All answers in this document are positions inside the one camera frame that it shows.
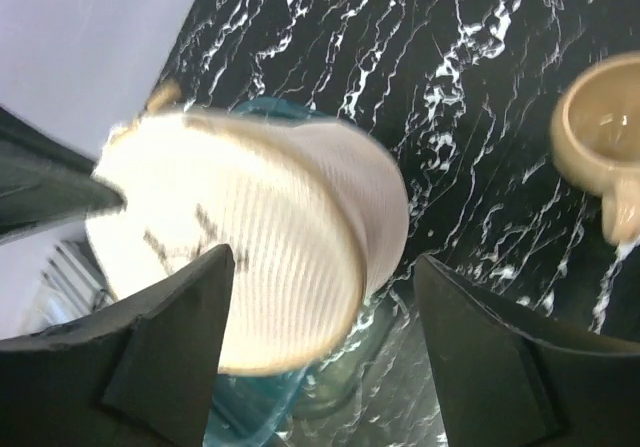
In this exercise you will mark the beige ceramic mug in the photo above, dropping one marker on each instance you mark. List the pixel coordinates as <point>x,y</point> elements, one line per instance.
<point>594,133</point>

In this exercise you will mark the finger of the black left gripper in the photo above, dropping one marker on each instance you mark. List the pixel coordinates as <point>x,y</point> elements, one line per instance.
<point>44,182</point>

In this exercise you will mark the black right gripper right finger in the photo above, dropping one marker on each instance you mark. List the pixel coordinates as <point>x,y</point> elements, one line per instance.
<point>508,376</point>

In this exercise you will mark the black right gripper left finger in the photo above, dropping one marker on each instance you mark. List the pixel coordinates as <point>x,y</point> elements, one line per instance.
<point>139,372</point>

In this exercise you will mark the teal transparent plastic tub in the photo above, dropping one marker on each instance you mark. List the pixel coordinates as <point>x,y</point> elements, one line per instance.
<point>247,411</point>

